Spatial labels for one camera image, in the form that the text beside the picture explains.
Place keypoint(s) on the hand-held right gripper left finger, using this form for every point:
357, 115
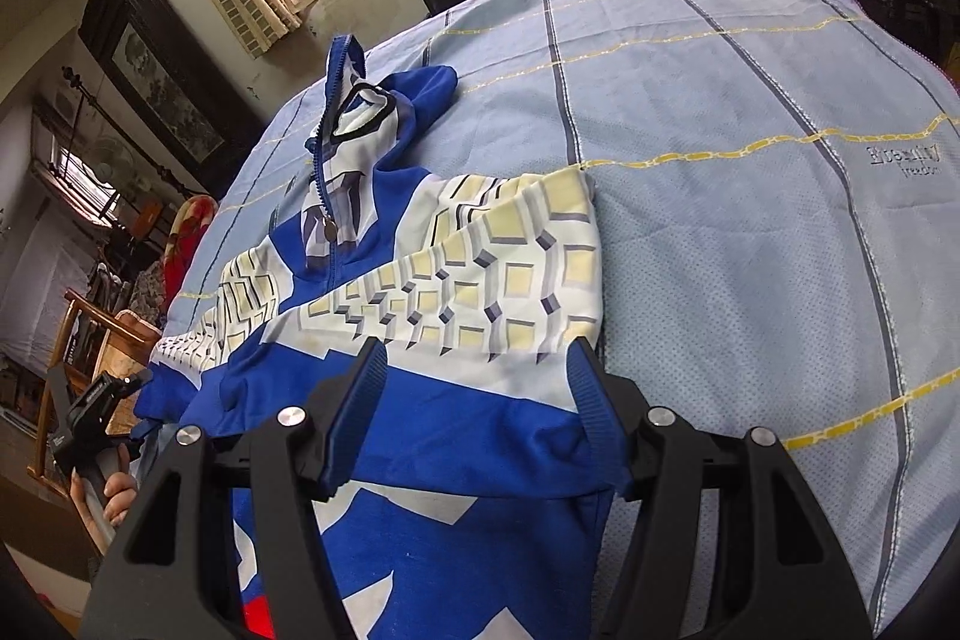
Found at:
361, 411

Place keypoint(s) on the white standing fan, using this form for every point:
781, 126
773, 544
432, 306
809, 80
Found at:
114, 160

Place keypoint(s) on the dark framed painting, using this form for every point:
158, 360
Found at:
165, 63

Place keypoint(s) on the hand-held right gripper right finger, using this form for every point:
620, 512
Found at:
589, 400

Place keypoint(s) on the red patterned blanket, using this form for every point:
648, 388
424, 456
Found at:
187, 242

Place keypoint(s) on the light blue checked bedsheet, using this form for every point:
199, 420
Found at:
750, 175

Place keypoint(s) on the person's left hand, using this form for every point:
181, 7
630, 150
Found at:
112, 505

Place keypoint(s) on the wooden chair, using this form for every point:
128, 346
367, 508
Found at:
105, 340

